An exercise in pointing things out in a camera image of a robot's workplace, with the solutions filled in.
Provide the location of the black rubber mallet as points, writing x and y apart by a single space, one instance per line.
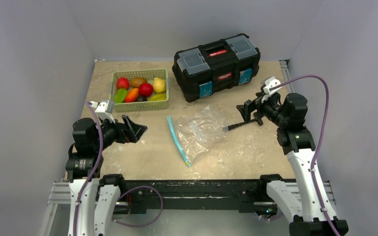
242 124

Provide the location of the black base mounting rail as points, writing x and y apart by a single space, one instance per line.
242 195

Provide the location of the yellow fake pear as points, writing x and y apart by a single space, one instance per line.
159 85

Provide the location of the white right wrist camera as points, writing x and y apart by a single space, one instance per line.
270 86

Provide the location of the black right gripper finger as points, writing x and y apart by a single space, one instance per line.
246 109
259 97

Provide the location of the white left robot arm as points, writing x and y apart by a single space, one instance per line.
91 196

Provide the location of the clear zip top bag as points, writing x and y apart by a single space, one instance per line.
194 135

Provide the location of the green perforated plastic basket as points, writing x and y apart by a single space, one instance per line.
140 106

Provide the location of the red fake tomato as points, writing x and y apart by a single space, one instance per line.
122 83

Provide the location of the yellow fake bell pepper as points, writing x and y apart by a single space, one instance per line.
158 97

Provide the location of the black plastic toolbox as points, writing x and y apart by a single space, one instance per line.
209 68

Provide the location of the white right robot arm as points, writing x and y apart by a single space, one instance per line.
312 213

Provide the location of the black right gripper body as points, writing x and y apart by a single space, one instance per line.
258 108

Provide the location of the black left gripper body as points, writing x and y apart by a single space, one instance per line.
111 132

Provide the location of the brown orange fake fruit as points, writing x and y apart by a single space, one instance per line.
136 82

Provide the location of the red fake apple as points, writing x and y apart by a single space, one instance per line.
146 90

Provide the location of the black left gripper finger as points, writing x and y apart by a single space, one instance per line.
128 129
139 130

